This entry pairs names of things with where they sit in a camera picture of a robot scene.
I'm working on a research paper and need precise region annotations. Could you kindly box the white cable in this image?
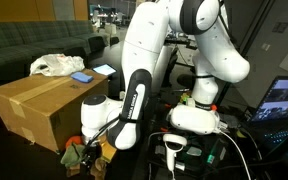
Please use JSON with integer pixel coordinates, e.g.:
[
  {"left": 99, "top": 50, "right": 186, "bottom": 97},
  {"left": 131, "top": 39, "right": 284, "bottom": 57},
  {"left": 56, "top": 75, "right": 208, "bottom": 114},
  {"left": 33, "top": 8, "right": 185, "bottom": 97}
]
[{"left": 217, "top": 129, "right": 253, "bottom": 180}]

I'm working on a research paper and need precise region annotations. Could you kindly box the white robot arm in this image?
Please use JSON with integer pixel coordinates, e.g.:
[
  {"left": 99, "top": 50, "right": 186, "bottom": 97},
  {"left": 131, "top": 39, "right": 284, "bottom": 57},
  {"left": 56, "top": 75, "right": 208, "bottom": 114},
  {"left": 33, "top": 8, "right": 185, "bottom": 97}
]
[{"left": 81, "top": 0, "right": 250, "bottom": 150}]

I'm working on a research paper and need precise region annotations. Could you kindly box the white VR headset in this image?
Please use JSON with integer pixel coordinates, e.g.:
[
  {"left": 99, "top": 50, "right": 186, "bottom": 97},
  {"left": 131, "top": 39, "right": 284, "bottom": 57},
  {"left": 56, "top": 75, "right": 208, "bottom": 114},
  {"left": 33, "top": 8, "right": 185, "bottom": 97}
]
[{"left": 169, "top": 104, "right": 220, "bottom": 135}]

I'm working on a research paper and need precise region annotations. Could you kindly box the brown plush moose toy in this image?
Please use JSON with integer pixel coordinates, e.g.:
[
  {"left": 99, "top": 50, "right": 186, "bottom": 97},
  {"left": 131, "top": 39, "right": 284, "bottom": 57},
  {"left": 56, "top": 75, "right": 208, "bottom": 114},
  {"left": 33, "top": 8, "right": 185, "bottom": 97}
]
[{"left": 66, "top": 158, "right": 106, "bottom": 180}]

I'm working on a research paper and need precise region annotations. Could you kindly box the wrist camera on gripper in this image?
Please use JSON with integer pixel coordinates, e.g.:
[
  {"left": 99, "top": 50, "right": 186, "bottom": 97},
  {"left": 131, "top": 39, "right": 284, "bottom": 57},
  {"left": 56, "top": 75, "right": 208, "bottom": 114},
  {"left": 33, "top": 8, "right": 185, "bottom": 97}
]
[{"left": 100, "top": 141, "right": 117, "bottom": 163}]

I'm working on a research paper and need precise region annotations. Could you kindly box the open laptop computer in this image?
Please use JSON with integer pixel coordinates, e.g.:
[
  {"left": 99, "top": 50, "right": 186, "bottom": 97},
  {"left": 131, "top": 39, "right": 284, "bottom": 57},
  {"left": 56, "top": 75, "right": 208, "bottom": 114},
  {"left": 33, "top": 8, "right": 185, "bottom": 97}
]
[{"left": 247, "top": 76, "right": 288, "bottom": 159}]

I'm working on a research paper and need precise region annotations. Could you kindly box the white VR controller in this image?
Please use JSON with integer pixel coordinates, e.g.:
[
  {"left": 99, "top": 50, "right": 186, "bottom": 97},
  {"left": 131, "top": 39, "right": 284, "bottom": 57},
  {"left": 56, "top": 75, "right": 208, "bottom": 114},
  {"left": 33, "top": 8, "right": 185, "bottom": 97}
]
[{"left": 163, "top": 134, "right": 187, "bottom": 171}]

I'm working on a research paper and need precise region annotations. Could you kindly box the tablet with lit screen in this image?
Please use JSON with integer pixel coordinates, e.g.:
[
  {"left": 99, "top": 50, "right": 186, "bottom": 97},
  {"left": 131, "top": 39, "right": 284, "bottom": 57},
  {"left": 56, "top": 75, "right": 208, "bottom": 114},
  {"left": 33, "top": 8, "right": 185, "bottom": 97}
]
[{"left": 93, "top": 64, "right": 117, "bottom": 76}]

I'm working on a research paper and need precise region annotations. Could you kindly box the large cardboard box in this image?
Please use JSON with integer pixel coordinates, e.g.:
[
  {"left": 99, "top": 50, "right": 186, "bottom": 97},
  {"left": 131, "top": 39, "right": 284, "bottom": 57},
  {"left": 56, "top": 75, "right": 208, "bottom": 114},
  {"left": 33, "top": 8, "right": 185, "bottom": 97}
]
[{"left": 0, "top": 70, "right": 108, "bottom": 152}]

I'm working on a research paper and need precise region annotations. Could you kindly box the red plush carrot toy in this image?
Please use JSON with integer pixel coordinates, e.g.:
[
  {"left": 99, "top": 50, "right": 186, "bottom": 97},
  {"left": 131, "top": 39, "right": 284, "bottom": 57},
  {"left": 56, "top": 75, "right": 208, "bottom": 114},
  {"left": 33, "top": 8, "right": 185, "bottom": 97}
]
[{"left": 60, "top": 136, "right": 85, "bottom": 167}]

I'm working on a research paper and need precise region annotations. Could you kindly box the white plastic bag orange print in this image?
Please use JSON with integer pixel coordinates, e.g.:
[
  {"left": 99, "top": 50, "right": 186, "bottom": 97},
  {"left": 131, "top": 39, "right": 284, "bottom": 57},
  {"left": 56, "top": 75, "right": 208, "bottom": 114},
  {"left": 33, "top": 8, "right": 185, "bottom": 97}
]
[{"left": 30, "top": 54, "right": 85, "bottom": 76}]

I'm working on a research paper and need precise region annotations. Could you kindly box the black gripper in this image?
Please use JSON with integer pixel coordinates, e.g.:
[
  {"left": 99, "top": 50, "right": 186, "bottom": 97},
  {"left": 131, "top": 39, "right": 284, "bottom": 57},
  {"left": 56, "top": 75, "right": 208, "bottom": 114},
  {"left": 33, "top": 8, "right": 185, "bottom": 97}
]
[{"left": 82, "top": 146, "right": 101, "bottom": 165}]

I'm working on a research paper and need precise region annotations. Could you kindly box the blue knitted cloth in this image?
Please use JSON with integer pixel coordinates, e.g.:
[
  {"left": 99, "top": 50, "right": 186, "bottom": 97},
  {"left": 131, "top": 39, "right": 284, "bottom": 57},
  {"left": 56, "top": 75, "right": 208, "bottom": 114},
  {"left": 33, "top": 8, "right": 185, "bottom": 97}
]
[{"left": 71, "top": 72, "right": 93, "bottom": 83}]

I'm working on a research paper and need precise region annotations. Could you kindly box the green plaid sofa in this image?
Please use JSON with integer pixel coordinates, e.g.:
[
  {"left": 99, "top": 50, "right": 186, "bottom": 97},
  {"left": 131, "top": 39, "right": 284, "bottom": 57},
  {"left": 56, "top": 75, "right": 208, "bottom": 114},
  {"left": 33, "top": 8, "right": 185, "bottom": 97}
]
[{"left": 0, "top": 19, "right": 110, "bottom": 93}]

